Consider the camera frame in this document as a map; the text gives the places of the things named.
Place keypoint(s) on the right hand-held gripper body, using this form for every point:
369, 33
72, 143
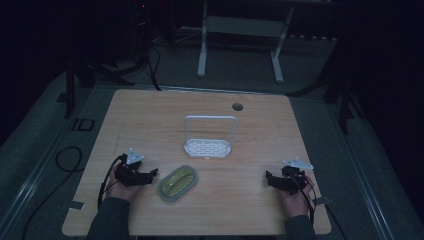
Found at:
290, 180

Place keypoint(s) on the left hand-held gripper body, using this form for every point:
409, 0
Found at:
130, 173

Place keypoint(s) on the green oval soap dish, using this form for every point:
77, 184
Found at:
177, 183

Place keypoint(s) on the person's left hand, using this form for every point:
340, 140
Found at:
120, 190

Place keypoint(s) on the person's right hand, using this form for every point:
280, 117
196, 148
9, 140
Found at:
296, 203

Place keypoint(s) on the grey tape piece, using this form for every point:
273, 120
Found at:
322, 200
76, 205

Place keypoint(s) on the black tripod stand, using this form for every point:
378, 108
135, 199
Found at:
70, 86
345, 106

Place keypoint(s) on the white metal desk frame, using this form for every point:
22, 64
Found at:
245, 26

